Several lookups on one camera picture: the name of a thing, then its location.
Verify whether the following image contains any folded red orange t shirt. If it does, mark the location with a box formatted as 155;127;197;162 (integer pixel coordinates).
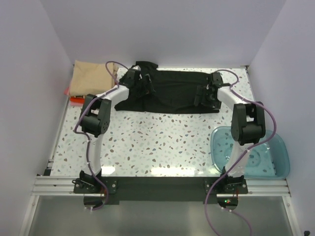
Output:
69;96;85;104

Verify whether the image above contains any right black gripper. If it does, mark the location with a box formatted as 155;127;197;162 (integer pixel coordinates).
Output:
194;86;221;110

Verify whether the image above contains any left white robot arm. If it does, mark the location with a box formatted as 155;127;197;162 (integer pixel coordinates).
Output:
74;66;155;194

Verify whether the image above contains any folded beige t shirt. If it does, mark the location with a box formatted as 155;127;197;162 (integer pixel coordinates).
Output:
68;60;115;96

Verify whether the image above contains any black t shirt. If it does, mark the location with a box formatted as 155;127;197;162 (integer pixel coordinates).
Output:
115;61;219;114

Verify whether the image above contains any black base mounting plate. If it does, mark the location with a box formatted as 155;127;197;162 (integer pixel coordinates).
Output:
72;177;249;206

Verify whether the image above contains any blue transparent plastic bin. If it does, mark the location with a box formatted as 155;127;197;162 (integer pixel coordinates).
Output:
211;126;290;179

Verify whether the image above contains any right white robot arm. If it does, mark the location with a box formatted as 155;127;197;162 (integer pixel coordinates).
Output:
194;69;266;194

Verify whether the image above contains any folded pink t shirt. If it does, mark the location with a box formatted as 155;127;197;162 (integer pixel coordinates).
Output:
64;87;85;107

